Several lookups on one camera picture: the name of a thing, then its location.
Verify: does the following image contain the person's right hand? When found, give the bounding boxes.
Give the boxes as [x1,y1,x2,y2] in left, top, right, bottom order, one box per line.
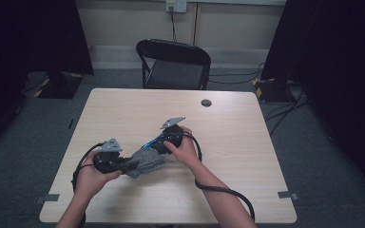
[163,125,202,169]

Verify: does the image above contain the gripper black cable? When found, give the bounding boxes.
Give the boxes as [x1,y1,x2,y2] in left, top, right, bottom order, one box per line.
[181,130,257,222]
[70,142,106,228]

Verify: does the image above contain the grey cloth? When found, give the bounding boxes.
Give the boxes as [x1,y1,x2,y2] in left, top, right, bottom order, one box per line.
[125,146,169,180]

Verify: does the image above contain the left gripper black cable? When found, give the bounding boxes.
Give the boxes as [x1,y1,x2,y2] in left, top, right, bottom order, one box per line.
[70,142,106,228]

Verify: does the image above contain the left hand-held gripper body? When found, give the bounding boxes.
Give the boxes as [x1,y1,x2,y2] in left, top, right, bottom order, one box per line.
[92,137,125,175]

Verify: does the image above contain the person's left hand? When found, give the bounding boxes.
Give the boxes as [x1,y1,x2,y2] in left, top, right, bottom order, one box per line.
[73,149,124,201]

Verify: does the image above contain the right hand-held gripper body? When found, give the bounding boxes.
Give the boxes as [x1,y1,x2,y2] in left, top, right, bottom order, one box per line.
[157,116,187,155]

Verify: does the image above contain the black stand base yellow tape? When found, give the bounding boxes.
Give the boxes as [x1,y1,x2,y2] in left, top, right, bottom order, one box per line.
[33,70,86,100]
[251,77,297,105]

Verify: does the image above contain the black folding chair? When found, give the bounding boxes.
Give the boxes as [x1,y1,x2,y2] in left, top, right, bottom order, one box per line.
[135,38,212,91]

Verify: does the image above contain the blue toy car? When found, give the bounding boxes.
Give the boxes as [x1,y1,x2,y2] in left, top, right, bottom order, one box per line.
[140,134,166,152]

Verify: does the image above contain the black wall socket cable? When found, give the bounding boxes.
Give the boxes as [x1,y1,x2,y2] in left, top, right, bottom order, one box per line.
[169,7,178,43]

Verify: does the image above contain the black floor cables bundle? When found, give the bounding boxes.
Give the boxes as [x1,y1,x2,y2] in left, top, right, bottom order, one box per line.
[263,86,312,138]

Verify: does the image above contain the dark curtain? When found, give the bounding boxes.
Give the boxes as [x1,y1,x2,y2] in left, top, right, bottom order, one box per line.
[0,0,96,160]
[260,0,365,205]

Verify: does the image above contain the white wall socket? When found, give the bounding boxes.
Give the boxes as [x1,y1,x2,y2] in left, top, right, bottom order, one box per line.
[165,0,188,14]

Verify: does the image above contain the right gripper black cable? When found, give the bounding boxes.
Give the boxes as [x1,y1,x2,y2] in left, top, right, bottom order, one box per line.
[181,130,257,222]

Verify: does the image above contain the black floor cables by wall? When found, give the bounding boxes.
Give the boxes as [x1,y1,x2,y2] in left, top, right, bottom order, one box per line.
[207,62,266,86]

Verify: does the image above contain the grey tape strip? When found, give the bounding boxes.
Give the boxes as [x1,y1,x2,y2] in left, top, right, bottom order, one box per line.
[277,190,300,201]
[34,193,61,204]

